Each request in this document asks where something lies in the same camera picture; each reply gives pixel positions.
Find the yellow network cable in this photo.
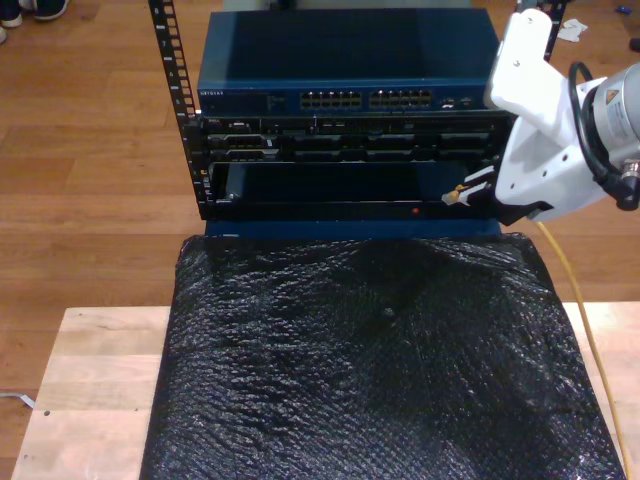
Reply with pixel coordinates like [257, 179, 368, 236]
[442, 184, 632, 480]

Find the black rack server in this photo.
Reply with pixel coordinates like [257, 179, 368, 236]
[183, 112, 516, 164]

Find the white crumpled paper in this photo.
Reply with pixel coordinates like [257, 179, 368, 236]
[557, 18, 590, 44]

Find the black bubble wrap mat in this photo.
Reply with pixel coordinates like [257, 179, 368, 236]
[138, 232, 627, 480]

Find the blue rack base plate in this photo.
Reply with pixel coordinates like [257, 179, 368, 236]
[204, 218, 503, 240]

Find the black perforated rack post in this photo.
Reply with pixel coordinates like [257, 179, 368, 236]
[147, 0, 209, 221]
[544, 0, 569, 64]

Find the blue network switch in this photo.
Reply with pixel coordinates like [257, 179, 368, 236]
[196, 8, 514, 115]

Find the grey flat ribbon cable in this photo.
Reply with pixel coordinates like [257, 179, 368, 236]
[0, 392, 37, 409]

